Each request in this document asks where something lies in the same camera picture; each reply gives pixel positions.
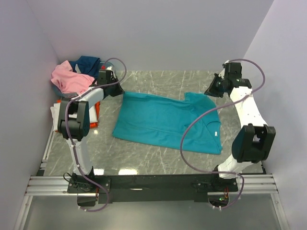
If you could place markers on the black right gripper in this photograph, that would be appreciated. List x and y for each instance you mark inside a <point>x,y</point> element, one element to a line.
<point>211,90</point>

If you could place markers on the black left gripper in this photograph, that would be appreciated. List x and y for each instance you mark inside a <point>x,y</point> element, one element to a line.
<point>119,91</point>

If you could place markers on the teal t shirt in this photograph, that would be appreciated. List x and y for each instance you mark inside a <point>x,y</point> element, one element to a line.
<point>160,121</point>

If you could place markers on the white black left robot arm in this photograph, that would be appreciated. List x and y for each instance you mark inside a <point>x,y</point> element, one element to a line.
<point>74,117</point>

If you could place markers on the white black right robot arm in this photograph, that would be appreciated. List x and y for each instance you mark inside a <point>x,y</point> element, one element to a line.
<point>255,138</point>

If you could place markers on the blue plastic basket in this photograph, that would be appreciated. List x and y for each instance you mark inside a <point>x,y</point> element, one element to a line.
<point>71,95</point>

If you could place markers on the navy blue t shirt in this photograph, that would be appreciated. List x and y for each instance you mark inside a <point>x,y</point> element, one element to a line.
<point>87,65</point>

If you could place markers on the folded orange t shirt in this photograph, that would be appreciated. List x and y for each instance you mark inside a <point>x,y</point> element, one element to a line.
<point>97,112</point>

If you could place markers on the pink t shirt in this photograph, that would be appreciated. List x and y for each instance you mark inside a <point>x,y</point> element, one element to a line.
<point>68,81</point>

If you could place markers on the folded white t shirt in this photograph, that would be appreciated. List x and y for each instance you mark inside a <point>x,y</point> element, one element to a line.
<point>93,115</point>

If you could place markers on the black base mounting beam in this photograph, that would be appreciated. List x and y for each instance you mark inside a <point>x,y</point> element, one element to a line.
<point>145,188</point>

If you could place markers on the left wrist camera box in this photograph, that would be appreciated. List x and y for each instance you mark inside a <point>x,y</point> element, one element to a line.
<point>110,68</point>

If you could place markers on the aluminium frame rail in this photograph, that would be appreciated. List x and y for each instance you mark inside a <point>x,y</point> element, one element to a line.
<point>57,186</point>

